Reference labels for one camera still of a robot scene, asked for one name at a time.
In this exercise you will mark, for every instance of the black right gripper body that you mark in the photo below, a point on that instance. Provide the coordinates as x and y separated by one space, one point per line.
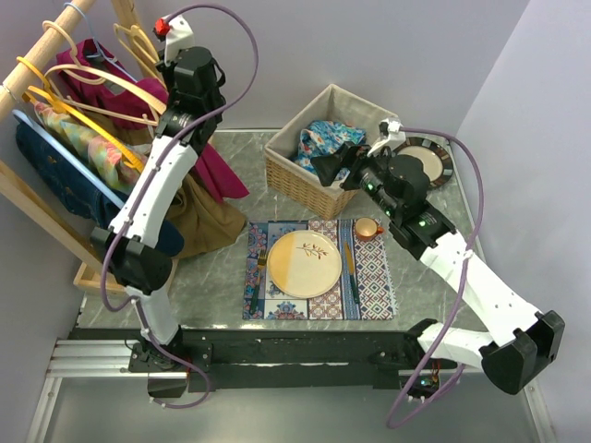
366 173

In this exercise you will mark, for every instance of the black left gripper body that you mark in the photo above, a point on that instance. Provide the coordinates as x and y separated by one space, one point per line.
166 74

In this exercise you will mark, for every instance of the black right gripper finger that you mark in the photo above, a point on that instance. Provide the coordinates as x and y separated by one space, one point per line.
350 152
328 167

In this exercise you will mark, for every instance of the blue floral skirt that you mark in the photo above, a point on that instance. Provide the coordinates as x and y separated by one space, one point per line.
324 137

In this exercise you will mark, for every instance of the yellow plastic hanger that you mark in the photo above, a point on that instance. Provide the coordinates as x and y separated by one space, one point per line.
136 42

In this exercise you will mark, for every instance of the magenta pleated skirt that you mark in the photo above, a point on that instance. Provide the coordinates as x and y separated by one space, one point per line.
129 101

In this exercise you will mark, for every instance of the brown skirt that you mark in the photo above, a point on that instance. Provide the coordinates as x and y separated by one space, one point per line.
200 219

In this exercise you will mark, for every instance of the blue wire hanger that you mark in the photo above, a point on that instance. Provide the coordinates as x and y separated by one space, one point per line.
100 54

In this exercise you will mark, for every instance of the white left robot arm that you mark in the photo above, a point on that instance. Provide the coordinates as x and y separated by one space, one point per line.
128 245

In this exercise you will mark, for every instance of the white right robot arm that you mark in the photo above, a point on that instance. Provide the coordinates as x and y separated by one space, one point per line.
519 340

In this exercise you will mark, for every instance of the cream wooden hanger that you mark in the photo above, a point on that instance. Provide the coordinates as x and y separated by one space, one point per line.
150 90

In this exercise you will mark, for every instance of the pastel floral skirt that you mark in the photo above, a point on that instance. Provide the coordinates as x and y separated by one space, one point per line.
99 154

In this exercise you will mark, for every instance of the orange plastic hanger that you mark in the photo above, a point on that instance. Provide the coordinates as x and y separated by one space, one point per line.
131 160

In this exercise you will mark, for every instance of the light blue wide hanger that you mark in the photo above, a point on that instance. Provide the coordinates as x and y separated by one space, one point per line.
70 158

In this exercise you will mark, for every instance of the dark denim skirt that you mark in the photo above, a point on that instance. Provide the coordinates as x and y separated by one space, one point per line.
77 195

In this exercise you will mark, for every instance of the wicker basket with liner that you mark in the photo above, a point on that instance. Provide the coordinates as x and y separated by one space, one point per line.
333 103

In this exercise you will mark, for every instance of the orange cup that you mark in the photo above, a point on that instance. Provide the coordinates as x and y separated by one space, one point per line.
366 229

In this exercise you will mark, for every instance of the striped rim dark plate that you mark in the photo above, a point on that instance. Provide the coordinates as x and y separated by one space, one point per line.
437 161

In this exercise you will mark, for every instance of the yellow cream dinner plate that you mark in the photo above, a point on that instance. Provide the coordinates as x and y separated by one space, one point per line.
304 264

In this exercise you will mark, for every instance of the patterned placemat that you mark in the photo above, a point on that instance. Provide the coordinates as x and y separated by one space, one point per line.
373 277

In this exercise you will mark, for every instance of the wooden clothes rack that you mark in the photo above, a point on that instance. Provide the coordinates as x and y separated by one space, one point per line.
14 188

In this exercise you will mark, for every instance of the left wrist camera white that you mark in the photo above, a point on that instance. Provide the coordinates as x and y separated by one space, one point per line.
177 36

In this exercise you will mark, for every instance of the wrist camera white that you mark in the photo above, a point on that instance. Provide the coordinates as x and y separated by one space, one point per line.
391 135
177 36

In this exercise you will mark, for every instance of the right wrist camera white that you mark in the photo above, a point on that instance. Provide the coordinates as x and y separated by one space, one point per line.
391 135

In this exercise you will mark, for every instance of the gold knife green handle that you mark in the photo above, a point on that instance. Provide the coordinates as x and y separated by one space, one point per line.
351 274

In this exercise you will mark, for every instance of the gold fork green handle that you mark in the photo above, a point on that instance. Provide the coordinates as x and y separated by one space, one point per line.
261 265

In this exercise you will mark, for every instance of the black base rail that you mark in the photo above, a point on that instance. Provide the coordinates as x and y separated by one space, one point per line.
266 358

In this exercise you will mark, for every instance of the aluminium frame rail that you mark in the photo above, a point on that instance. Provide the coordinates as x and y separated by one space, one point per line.
77 359

